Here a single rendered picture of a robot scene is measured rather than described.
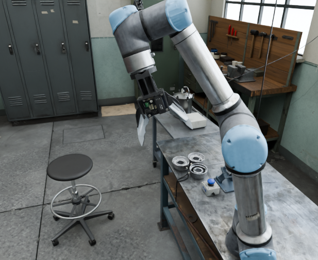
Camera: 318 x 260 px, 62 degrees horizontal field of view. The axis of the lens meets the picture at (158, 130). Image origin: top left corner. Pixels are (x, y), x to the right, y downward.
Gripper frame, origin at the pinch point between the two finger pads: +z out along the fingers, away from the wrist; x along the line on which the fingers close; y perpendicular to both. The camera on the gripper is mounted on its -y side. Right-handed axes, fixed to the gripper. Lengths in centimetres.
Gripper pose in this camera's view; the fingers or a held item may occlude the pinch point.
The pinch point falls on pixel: (167, 137)
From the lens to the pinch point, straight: 76.2
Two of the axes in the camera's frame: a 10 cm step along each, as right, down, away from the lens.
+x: 9.4, -3.2, -1.0
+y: -0.1, 2.7, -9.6
